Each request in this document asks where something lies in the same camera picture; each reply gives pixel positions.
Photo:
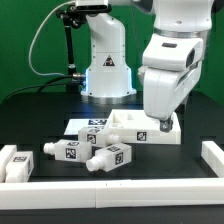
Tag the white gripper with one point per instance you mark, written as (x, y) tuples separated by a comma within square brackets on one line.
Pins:
[(171, 69)]

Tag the white left barrier wall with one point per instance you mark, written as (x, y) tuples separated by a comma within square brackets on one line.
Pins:
[(5, 155)]

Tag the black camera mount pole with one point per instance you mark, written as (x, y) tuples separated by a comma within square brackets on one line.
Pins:
[(72, 19)]

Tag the white barrier wall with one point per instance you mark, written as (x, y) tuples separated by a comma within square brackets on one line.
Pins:
[(214, 157), (5, 155), (118, 193)]

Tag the white square table top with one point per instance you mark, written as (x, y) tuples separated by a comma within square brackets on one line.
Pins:
[(134, 126)]

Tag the white sheet with markers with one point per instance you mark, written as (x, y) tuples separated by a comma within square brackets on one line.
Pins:
[(74, 125)]

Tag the white front barrier wall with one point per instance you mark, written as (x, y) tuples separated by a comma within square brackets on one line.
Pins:
[(118, 193)]

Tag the white right barrier wall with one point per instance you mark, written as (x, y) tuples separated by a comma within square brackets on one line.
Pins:
[(214, 157)]

